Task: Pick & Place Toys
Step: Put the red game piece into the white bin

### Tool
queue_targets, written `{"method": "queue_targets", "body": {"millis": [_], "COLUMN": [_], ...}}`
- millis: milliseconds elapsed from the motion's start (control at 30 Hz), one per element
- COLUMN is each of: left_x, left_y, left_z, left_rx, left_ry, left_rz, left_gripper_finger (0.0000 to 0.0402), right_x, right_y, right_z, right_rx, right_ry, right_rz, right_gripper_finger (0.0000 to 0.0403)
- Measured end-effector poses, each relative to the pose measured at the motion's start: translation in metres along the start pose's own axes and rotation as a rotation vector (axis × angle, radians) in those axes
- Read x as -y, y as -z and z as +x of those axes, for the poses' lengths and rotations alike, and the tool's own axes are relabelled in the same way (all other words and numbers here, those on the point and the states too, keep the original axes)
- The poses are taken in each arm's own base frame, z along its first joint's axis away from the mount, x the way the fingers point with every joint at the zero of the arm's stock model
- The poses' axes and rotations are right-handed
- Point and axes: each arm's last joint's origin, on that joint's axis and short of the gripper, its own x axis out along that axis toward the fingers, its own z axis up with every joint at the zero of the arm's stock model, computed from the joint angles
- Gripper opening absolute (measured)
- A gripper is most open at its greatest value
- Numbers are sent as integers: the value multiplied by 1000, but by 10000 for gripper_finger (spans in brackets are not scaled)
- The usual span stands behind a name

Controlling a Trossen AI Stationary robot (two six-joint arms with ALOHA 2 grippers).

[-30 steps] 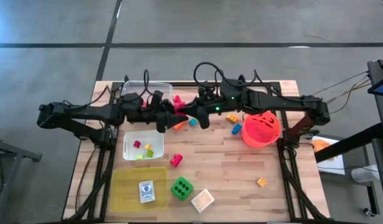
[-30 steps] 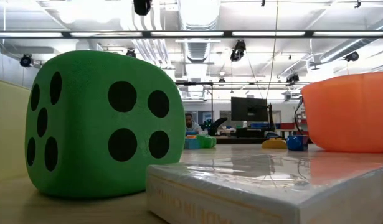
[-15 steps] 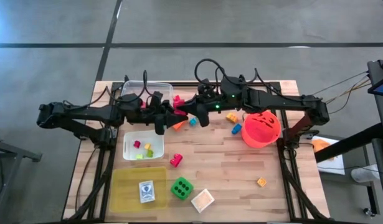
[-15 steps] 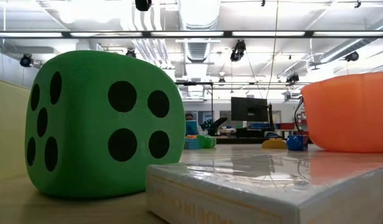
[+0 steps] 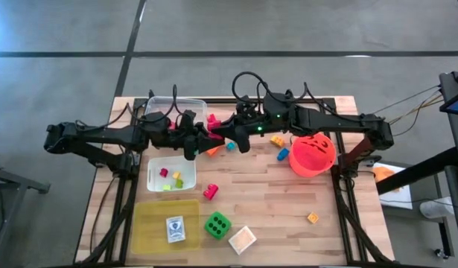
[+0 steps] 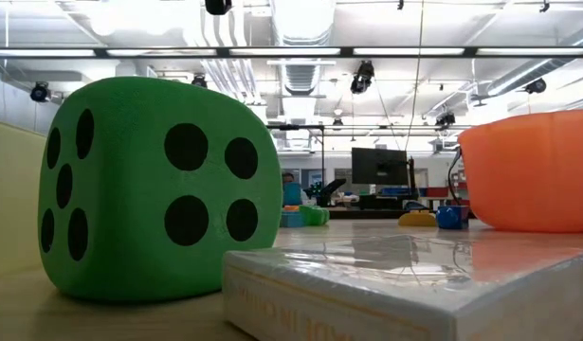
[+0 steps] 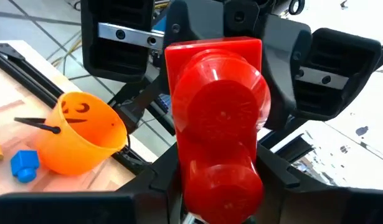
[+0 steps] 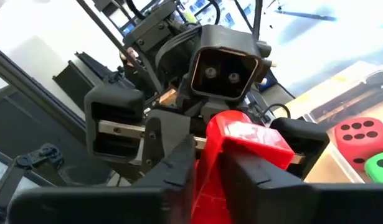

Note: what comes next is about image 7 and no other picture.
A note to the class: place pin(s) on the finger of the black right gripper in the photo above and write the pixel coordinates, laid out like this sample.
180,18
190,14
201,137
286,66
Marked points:
194,21
281,62

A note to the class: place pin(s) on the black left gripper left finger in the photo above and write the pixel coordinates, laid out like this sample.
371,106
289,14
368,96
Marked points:
160,199

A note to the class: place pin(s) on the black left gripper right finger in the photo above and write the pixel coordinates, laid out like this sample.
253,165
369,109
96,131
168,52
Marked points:
284,202

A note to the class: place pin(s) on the red two-stud toy brick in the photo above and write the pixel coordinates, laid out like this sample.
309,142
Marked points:
219,118

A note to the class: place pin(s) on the blue toy brick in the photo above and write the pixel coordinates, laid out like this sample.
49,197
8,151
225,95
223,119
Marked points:
24,161

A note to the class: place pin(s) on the orange pumpkin-face bucket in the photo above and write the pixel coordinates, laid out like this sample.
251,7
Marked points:
73,149

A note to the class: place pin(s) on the black table frame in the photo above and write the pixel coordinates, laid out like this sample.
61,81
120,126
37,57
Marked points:
26,71

